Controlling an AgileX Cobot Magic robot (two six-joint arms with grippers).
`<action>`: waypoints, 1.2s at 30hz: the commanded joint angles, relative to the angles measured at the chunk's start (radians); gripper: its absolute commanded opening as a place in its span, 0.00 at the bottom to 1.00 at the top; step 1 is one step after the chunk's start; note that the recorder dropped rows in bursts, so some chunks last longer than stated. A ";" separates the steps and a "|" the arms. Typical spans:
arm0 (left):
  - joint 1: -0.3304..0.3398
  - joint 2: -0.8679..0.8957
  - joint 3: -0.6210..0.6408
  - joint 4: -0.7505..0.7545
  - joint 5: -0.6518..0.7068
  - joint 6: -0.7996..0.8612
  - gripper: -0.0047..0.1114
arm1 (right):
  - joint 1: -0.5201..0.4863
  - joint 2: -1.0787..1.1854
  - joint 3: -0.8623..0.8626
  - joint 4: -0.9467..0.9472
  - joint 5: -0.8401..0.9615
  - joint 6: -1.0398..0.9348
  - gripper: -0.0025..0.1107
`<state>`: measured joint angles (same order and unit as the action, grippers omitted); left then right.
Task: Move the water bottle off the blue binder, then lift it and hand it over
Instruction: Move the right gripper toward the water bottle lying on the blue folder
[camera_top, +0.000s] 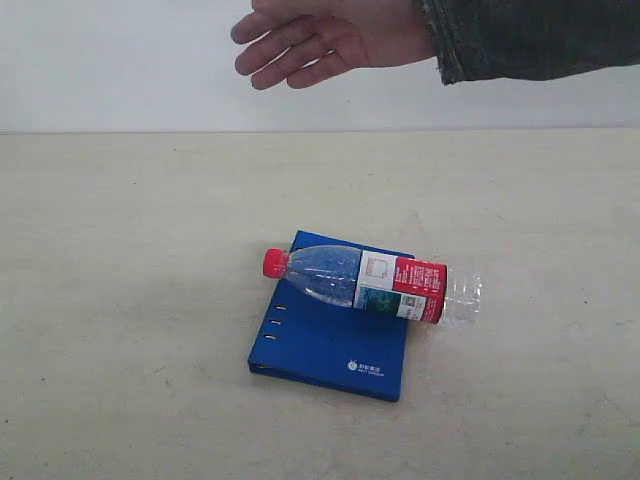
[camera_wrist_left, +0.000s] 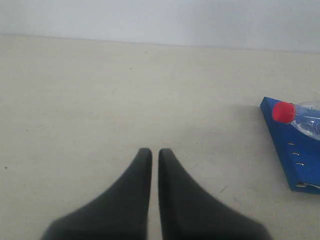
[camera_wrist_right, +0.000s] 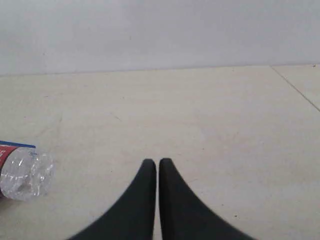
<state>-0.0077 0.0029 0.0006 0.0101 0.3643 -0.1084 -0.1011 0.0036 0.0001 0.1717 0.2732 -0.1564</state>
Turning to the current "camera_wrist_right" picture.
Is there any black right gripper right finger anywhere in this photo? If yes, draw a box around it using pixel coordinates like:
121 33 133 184
158 158 253 240

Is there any clear plastic water bottle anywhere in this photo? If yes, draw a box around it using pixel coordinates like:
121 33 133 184
0 140 54 201

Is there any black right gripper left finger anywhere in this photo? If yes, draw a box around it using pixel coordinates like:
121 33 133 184
71 159 157 240

